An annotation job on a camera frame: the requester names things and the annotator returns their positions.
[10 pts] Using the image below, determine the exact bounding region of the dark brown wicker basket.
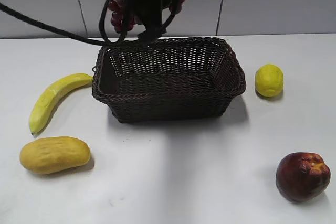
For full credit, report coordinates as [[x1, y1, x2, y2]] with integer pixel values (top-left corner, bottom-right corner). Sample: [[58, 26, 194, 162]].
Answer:
[[92, 37, 246, 123]]

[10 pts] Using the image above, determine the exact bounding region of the yellow lemon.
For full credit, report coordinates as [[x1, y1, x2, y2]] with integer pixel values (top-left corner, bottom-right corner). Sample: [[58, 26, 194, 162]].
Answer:
[[255, 64, 284, 98]]

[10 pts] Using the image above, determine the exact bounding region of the yellow banana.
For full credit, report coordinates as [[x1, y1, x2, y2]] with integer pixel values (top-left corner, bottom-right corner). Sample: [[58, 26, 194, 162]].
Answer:
[[28, 73, 93, 135]]

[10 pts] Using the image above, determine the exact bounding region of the yellow mango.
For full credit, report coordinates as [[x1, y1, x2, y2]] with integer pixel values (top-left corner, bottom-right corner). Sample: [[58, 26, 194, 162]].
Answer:
[[19, 136, 91, 175]]

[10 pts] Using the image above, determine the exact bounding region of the dark red apple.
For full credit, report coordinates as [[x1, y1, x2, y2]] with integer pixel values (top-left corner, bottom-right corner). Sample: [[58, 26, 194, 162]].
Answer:
[[276, 152, 331, 202]]

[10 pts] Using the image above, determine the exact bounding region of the black cable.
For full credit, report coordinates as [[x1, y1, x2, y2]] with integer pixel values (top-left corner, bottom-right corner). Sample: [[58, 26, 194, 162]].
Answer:
[[0, 3, 116, 46]]

